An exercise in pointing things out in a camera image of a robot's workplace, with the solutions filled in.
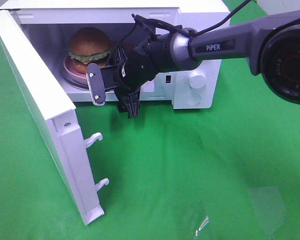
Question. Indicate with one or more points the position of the round white door button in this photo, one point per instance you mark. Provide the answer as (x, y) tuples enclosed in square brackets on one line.
[(193, 99)]

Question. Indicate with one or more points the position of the green table cloth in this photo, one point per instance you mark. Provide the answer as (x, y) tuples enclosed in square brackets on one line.
[(229, 172)]

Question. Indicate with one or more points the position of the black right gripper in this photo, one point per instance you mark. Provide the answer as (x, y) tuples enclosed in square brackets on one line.
[(128, 78)]

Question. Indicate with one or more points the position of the white microwave knob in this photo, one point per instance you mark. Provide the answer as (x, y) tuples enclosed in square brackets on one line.
[(197, 79)]

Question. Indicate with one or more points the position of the glass microwave turntable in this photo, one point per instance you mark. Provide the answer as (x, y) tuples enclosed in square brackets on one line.
[(75, 79)]

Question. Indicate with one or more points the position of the burger with lettuce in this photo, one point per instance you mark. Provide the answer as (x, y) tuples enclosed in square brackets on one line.
[(89, 34)]

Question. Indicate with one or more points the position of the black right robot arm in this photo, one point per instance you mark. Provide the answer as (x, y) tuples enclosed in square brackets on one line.
[(271, 46)]

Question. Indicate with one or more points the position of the pink round plate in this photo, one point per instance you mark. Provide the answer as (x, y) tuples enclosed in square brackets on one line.
[(80, 55)]

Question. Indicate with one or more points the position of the white microwave door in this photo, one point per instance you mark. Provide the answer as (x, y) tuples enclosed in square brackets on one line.
[(55, 116)]

